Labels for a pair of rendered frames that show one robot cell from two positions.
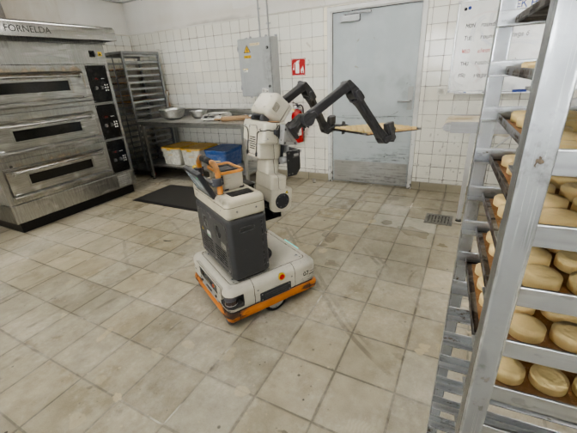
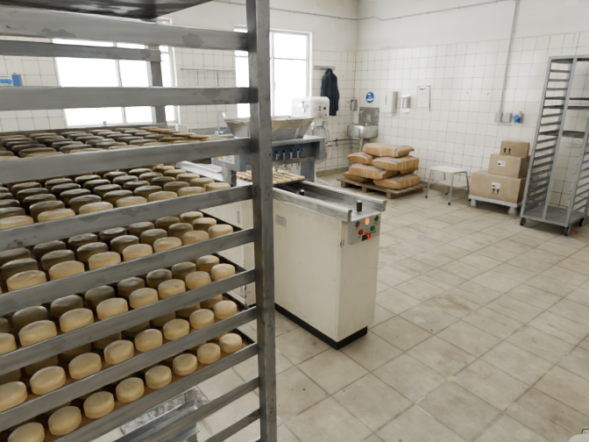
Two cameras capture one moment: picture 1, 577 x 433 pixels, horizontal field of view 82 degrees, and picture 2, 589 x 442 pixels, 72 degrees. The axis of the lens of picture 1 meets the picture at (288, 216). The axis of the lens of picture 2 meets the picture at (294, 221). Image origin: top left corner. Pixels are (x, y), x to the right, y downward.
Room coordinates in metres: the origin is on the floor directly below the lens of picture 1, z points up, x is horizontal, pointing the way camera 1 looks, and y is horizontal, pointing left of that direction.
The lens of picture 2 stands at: (1.12, -1.14, 1.51)
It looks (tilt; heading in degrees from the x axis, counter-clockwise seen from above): 18 degrees down; 114
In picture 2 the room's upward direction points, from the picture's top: straight up
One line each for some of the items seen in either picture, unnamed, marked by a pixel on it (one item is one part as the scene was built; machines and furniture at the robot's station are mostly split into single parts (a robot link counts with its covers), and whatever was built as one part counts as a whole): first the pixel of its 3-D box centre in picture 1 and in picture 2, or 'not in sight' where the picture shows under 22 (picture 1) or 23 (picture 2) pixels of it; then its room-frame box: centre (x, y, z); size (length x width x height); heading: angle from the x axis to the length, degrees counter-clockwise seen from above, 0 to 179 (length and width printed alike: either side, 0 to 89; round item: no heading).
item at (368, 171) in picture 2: not in sight; (372, 170); (-0.26, 4.94, 0.32); 0.72 x 0.42 x 0.17; 155
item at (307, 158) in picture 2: not in sight; (271, 163); (-0.17, 1.37, 1.01); 0.72 x 0.33 x 0.34; 64
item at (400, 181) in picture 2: not in sight; (397, 180); (0.11, 5.00, 0.19); 0.72 x 0.42 x 0.15; 65
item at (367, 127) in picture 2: not in sight; (365, 124); (-0.66, 5.89, 0.93); 0.99 x 0.38 x 1.09; 151
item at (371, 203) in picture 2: not in sight; (278, 177); (-0.20, 1.55, 0.87); 2.01 x 0.03 x 0.07; 154
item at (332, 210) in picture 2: not in sight; (245, 182); (-0.33, 1.29, 0.87); 2.01 x 0.03 x 0.07; 154
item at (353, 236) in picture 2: not in sight; (364, 227); (0.61, 0.99, 0.77); 0.24 x 0.04 x 0.14; 64
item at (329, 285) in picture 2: not in sight; (318, 260); (0.29, 1.15, 0.45); 0.70 x 0.34 x 0.90; 154
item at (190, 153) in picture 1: (200, 154); not in sight; (5.00, 1.27, 0.36); 0.47 x 0.38 x 0.26; 151
